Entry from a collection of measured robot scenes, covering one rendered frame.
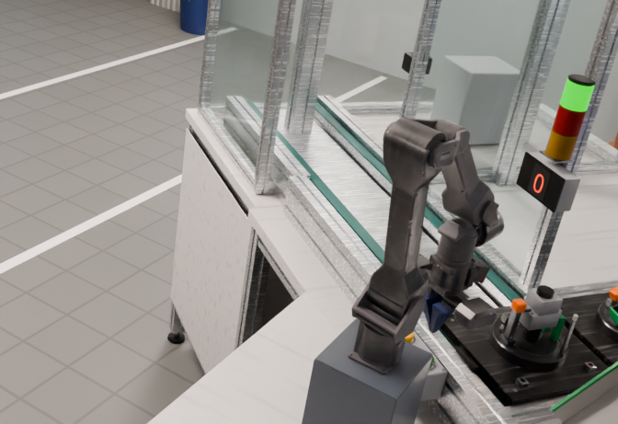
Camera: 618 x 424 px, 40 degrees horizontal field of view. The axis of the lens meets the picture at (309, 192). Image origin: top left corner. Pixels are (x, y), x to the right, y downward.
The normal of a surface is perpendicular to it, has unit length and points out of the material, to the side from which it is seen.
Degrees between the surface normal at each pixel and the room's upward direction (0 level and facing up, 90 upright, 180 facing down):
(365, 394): 90
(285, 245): 0
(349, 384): 90
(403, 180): 110
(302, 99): 90
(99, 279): 0
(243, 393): 0
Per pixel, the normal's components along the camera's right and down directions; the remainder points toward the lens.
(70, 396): 0.15, -0.88
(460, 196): -0.63, 0.67
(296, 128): 0.39, 0.47
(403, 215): -0.66, 0.40
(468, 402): -0.91, 0.06
